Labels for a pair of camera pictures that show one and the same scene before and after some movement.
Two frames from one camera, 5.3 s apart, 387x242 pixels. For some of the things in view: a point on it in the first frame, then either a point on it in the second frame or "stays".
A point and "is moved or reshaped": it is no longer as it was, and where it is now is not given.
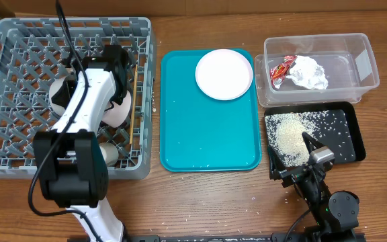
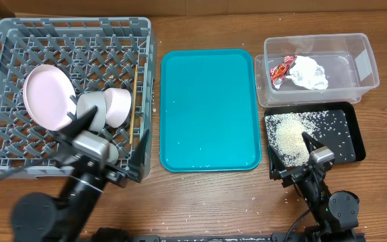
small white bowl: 115,116 stays
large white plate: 224,74 → 50,96
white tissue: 308,72 stays
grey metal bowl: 56,108 is moved or reshaped
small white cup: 109,152 stays
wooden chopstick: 134,105 stays
